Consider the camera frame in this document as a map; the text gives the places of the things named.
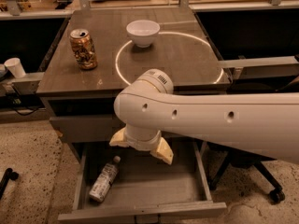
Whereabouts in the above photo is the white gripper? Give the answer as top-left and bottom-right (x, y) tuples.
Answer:
(109, 69), (174, 165)

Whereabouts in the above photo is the clear plastic water bottle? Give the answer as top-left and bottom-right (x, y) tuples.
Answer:
(89, 156), (121, 203)

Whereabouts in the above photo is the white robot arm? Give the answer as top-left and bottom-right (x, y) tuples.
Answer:
(109, 69), (299, 164)

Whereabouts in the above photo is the open lower grey drawer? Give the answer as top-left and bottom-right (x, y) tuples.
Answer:
(58, 138), (227, 224)

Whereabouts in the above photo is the closed grey drawer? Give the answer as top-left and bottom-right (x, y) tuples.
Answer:
(50, 115), (124, 144)

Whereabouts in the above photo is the grey drawer cabinet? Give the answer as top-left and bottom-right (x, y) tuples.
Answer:
(37, 7), (230, 146)

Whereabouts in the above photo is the black office chair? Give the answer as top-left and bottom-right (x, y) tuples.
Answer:
(207, 140), (286, 203)

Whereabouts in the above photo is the white ceramic bowl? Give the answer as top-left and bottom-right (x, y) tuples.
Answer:
(126, 20), (160, 48)

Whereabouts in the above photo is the gold drink can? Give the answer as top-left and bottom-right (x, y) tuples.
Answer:
(70, 28), (97, 70)

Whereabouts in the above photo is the black stand foot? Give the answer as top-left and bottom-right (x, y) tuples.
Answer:
(0, 168), (19, 199)

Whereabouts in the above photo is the white paper cup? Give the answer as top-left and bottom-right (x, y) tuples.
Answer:
(5, 58), (26, 78)

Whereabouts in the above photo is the black power cable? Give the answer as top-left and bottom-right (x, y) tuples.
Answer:
(5, 87), (43, 117)

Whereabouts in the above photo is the aluminium frame rail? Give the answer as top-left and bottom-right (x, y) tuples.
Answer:
(219, 56), (298, 68)

